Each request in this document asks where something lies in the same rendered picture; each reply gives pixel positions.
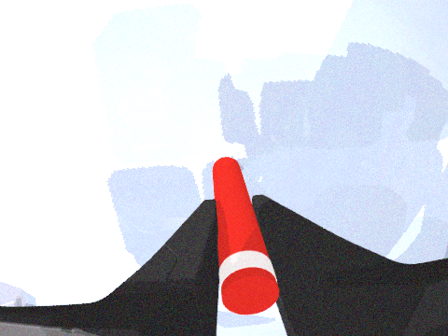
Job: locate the red peg with white band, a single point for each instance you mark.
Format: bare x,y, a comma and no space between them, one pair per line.
248,284

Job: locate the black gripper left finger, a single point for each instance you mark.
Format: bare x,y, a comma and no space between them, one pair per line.
174,294

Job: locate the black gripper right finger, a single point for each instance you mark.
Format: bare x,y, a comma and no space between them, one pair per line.
331,287

